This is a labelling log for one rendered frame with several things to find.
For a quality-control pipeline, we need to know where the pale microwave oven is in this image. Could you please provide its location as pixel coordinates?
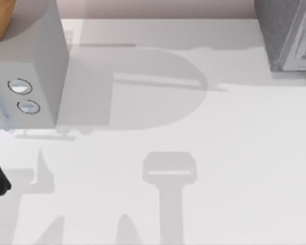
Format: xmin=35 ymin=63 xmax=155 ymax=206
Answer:
xmin=0 ymin=0 xmax=69 ymax=131

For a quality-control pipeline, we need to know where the small microwave knob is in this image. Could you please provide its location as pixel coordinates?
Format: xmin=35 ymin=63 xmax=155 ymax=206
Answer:
xmin=16 ymin=100 xmax=41 ymax=115

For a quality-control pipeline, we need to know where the large microwave knob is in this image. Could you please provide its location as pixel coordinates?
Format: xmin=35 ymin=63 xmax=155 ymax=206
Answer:
xmin=7 ymin=78 xmax=33 ymax=95

